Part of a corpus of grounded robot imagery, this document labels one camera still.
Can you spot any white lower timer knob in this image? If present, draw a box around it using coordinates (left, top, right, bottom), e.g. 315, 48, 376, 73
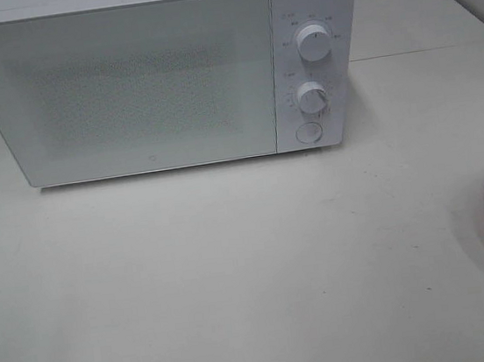
295, 81, 329, 115

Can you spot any round door release button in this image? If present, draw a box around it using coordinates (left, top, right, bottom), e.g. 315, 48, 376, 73
295, 122, 323, 144

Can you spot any white microwave oven body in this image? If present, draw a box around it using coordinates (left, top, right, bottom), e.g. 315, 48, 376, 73
0, 0, 354, 176

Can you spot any white microwave door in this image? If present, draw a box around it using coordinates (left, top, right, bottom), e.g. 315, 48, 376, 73
0, 0, 276, 188

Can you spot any white upper power knob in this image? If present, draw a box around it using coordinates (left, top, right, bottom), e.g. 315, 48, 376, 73
295, 21, 332, 62

